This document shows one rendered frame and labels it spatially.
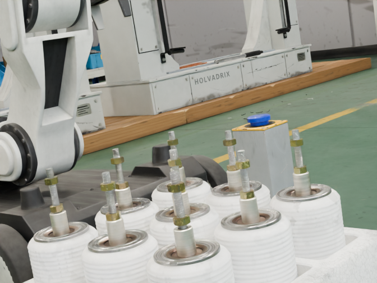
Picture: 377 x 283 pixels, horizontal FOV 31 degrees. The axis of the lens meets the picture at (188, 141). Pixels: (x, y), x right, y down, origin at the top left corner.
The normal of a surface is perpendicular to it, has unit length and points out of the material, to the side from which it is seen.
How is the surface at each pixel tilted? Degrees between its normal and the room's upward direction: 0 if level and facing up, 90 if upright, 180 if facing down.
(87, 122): 90
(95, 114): 90
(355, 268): 90
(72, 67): 90
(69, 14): 131
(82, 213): 46
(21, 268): 67
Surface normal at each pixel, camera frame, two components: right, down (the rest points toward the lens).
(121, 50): -0.69, 0.22
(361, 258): 0.73, 0.00
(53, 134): 0.72, 0.34
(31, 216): 0.40, -0.68
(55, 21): 0.57, 0.76
